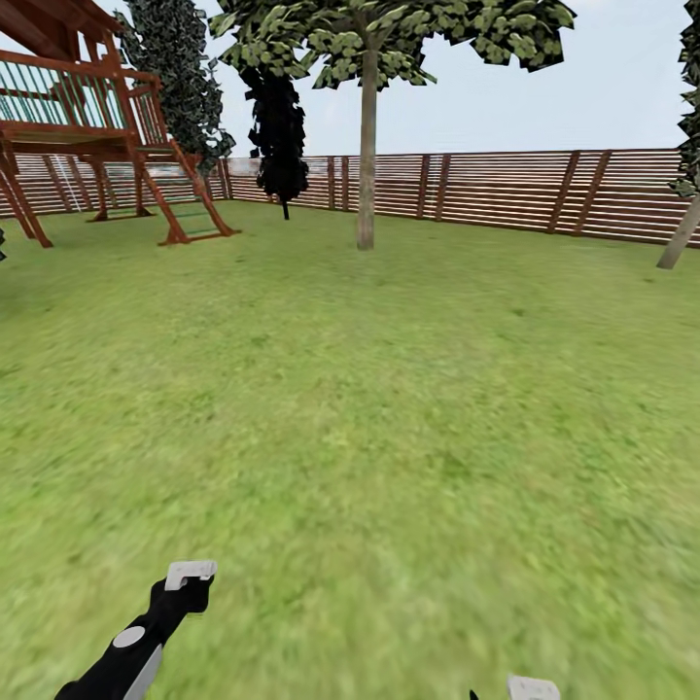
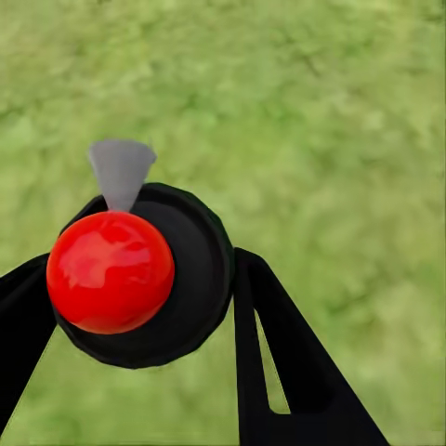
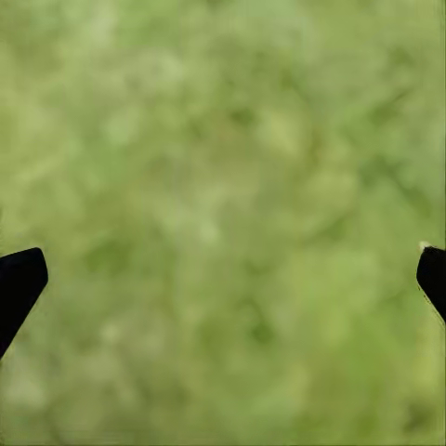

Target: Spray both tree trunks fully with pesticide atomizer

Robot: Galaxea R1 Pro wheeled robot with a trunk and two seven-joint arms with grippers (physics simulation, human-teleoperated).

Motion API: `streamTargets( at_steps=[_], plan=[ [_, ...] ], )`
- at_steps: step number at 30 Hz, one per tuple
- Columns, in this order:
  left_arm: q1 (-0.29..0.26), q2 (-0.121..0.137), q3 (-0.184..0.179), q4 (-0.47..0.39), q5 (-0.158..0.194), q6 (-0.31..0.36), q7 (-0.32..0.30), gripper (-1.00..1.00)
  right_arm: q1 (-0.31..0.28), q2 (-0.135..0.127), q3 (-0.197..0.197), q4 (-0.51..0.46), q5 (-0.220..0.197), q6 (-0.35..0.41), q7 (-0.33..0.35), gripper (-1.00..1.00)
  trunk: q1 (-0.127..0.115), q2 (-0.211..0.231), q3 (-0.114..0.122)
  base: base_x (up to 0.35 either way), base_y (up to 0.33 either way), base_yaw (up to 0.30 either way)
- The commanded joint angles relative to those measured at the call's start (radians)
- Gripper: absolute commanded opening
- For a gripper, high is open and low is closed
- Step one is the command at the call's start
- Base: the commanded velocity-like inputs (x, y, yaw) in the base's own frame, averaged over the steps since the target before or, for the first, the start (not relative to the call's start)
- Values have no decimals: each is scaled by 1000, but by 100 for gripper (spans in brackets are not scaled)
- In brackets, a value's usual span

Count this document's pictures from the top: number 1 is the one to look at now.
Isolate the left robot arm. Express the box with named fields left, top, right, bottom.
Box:
left=53, top=560, right=219, bottom=700

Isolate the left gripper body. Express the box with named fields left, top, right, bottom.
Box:
left=150, top=577, right=210, bottom=626

